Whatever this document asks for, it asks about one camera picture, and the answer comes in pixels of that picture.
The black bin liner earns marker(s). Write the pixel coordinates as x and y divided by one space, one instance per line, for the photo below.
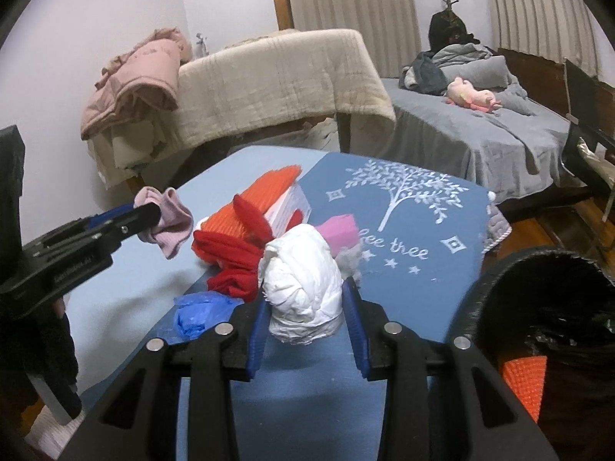
576 331

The wooden headboard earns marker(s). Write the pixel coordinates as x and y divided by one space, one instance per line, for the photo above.
528 65

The pink sock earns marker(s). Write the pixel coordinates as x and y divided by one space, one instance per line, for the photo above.
168 230

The small white figurine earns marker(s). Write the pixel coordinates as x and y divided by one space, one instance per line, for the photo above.
202 45

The red cloth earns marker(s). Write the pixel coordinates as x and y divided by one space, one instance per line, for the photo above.
230 269

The pink plush toy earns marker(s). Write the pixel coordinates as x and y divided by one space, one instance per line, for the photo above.
468 93

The blue tree-print mat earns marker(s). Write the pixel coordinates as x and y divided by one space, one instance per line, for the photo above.
432 273

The black chair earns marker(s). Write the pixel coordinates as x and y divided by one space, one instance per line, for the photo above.
581 101

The pink sponge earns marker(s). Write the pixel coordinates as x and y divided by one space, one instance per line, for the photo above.
338 230

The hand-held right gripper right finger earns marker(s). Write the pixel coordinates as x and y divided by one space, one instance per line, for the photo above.
358 338

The silver cushion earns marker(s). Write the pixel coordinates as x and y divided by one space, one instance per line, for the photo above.
598 161

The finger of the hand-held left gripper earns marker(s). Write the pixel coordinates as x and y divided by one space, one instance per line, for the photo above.
127 235
115 214

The grey blanket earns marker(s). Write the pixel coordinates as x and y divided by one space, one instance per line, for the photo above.
485 69

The wooden coat rack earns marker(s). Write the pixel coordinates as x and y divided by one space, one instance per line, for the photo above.
448 1

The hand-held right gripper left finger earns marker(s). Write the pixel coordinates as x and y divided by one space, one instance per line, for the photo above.
257 341

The white plastic bag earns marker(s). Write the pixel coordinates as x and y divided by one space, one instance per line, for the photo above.
298 288

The dark grey garment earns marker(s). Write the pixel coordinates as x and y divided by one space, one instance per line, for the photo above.
427 77

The light blue tablecloth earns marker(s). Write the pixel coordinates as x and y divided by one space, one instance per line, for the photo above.
144 288

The orange foam net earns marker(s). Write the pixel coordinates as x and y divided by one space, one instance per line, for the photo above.
523 384
269 187

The black trash bin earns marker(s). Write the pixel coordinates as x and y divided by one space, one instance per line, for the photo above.
495 288

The cream cloth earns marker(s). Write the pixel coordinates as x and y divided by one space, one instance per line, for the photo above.
125 153

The black hanging coat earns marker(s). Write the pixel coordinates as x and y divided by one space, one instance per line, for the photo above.
447 31

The bed with grey sheet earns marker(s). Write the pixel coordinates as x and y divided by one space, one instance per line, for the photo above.
456 144

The pink jacket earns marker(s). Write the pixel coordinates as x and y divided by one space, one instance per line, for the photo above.
139 77

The beige quilt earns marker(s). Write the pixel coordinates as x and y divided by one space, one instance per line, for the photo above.
269 86

